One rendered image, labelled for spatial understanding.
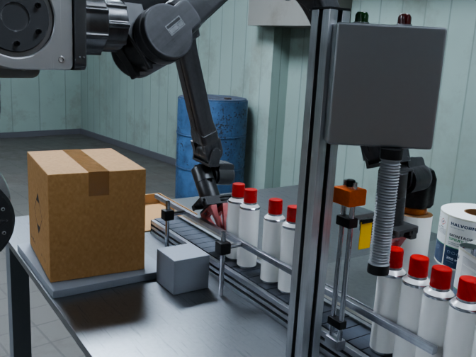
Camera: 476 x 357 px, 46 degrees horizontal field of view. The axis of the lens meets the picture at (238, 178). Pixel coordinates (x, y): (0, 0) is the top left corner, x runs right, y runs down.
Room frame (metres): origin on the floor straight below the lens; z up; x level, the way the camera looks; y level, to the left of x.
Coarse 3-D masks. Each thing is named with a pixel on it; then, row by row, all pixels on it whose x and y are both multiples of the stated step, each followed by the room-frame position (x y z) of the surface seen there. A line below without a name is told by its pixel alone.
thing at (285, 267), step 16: (176, 208) 1.62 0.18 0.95; (208, 224) 1.46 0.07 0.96; (240, 240) 1.34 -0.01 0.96; (272, 256) 1.24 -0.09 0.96; (288, 272) 1.17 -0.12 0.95; (352, 304) 1.01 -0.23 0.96; (384, 320) 0.94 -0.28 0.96; (400, 336) 0.91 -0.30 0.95; (416, 336) 0.89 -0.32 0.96; (432, 352) 0.85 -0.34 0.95
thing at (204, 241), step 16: (176, 224) 1.70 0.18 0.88; (192, 240) 1.55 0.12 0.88; (208, 240) 1.56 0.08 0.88; (240, 272) 1.33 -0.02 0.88; (256, 272) 1.34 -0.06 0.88; (272, 288) 1.24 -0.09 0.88; (288, 304) 1.16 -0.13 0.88; (352, 320) 1.10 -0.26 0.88; (352, 336) 1.03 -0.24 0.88; (368, 336) 1.03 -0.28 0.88; (368, 352) 0.97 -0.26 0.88
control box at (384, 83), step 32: (352, 32) 0.90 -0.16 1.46; (384, 32) 0.89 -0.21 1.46; (416, 32) 0.89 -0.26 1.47; (352, 64) 0.89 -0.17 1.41; (384, 64) 0.89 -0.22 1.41; (416, 64) 0.89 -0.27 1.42; (352, 96) 0.90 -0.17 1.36; (384, 96) 0.89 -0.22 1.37; (416, 96) 0.89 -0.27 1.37; (352, 128) 0.90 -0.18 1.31; (384, 128) 0.89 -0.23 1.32; (416, 128) 0.89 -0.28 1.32
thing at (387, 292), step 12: (396, 252) 0.97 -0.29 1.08; (396, 264) 0.97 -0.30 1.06; (384, 276) 0.97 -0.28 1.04; (396, 276) 0.96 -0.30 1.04; (384, 288) 0.97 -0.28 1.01; (396, 288) 0.96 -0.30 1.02; (384, 300) 0.96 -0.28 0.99; (396, 300) 0.96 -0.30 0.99; (384, 312) 0.96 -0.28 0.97; (396, 312) 0.96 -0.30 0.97; (372, 324) 0.99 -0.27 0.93; (372, 336) 0.98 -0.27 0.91; (384, 336) 0.96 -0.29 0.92; (372, 348) 0.98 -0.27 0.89; (384, 348) 0.96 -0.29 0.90
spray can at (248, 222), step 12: (252, 192) 1.36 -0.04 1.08; (252, 204) 1.36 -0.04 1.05; (240, 216) 1.37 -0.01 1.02; (252, 216) 1.35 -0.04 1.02; (240, 228) 1.36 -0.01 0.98; (252, 228) 1.35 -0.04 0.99; (252, 240) 1.35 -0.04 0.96; (240, 252) 1.36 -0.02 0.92; (240, 264) 1.36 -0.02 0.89; (252, 264) 1.36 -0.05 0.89
